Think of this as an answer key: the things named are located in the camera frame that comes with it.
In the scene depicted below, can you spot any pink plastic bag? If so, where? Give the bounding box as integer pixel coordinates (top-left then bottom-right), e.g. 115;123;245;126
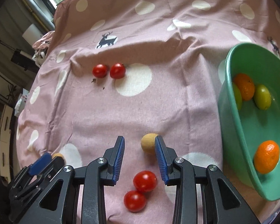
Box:
33;31;55;50

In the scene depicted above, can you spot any pink polka dot blanket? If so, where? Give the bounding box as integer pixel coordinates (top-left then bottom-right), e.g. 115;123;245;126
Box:
15;0;280;224

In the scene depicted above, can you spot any grey metal pipe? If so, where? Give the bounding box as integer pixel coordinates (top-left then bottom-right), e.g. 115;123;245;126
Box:
17;0;52;32

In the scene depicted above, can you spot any white paper roll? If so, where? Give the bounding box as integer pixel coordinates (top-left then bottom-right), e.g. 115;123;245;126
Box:
22;24;43;44

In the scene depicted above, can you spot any white cabinet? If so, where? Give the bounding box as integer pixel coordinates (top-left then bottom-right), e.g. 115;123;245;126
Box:
0;104;15;176

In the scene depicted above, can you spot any green oval fruit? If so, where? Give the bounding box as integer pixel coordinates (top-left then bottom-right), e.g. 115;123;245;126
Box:
254;84;272;110
232;82;243;111

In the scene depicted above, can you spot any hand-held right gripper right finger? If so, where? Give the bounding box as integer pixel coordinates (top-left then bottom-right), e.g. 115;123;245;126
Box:
155;135;260;224

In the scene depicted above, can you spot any red cherry tomato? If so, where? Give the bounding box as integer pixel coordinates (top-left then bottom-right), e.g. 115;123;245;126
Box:
110;63;126;79
92;64;108;78
133;170;158;193
124;190;147;213

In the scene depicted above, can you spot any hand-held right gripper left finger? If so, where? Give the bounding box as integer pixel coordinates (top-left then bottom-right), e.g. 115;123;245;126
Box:
18;136;126;224

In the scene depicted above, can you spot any white patterned bag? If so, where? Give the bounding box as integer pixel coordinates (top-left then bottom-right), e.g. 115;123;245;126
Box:
33;49;49;68

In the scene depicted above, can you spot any small orange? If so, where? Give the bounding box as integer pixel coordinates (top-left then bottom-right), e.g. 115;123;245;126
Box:
233;73;255;101
254;140;280;174

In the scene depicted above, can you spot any green plastic bowl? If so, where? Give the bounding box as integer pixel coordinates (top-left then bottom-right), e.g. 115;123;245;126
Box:
217;43;280;201

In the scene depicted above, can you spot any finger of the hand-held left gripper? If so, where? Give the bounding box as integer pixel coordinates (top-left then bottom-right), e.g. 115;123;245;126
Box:
19;152;52;182
33;157;66;193

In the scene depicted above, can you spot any black box device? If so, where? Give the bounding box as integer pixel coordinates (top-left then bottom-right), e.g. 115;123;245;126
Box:
11;49;35;71

